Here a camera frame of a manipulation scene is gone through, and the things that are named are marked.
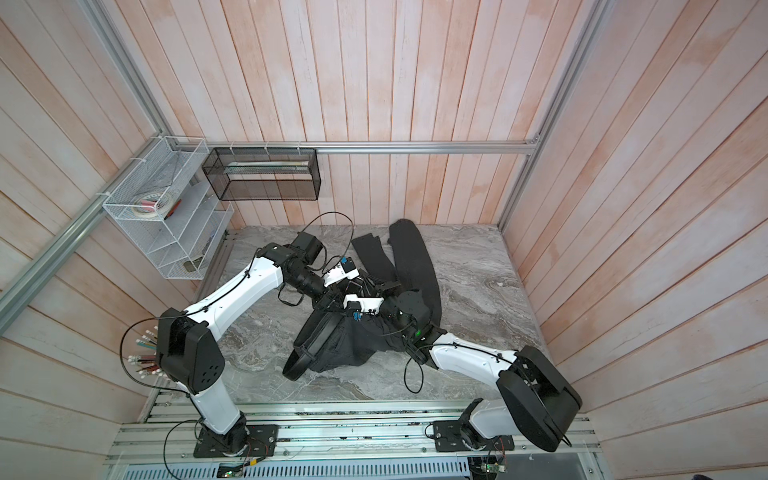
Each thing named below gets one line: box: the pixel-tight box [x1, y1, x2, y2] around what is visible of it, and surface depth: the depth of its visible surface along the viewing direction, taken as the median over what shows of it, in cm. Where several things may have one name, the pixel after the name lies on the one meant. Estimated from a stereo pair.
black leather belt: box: [282, 298, 344, 381], surface depth 78 cm
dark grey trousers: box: [308, 219, 442, 372], surface depth 81 cm
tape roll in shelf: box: [132, 192, 172, 218], surface depth 75 cm
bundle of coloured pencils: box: [128, 326, 166, 379], surface depth 76 cm
